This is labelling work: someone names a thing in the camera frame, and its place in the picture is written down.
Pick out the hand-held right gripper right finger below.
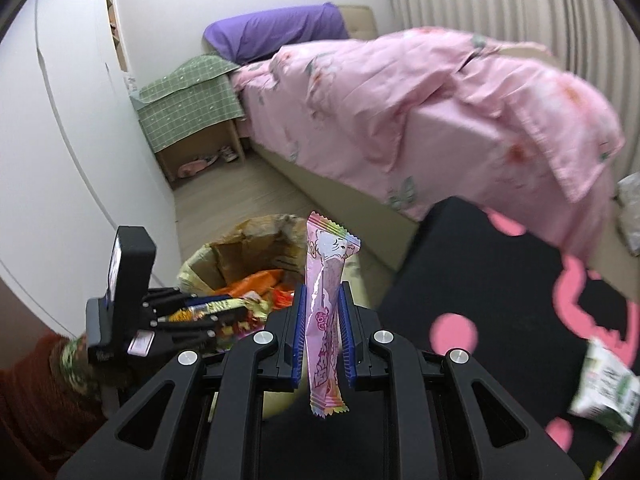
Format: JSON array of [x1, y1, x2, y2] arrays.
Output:
[[337, 282, 586, 480]]

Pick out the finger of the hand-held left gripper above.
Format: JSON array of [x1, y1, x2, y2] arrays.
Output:
[[142, 286, 236, 315], [146, 317, 221, 350]]

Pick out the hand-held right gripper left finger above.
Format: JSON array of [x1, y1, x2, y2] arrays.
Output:
[[55, 284, 307, 480]]

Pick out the yellow green snack wrapper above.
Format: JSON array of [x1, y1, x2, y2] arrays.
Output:
[[169, 296, 271, 336]]

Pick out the pink stick snack wrapper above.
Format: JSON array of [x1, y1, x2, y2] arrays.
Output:
[[303, 211, 362, 419]]

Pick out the orange snack wrapper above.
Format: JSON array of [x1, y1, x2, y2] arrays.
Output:
[[214, 269, 285, 297]]

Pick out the paper bag with snack wrappers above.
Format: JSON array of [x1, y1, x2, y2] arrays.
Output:
[[176, 213, 362, 421]]

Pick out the person's left forearm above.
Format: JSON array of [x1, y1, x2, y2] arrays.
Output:
[[0, 332, 121, 480]]

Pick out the pink slippers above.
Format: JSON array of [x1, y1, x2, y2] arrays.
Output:
[[176, 155, 222, 179]]

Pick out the black mat with pink pattern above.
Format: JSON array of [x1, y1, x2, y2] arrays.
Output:
[[260, 195, 640, 480]]

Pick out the wooden nightstand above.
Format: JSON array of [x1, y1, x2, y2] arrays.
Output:
[[151, 117, 247, 192]]

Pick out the white wardrobe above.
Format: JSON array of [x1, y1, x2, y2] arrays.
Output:
[[0, 0, 182, 338]]

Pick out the green checked cloth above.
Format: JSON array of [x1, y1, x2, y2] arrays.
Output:
[[131, 54, 247, 154]]

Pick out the pink floral duvet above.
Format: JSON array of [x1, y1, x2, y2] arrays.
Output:
[[231, 30, 627, 262]]

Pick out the green and white snack packet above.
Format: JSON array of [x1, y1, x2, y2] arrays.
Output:
[[567, 337, 637, 434]]

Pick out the purple pillow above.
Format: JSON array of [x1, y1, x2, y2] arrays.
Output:
[[202, 2, 352, 65]]

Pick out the crumpled white plastic bag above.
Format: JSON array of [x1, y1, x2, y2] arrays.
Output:
[[614, 172, 640, 257]]

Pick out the beige headboard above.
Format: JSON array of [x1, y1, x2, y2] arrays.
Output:
[[337, 5, 377, 42]]

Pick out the pleated white curtain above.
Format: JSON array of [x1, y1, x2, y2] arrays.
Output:
[[376, 0, 640, 183]]

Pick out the beige bed frame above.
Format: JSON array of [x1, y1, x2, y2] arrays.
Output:
[[246, 137, 640, 303]]

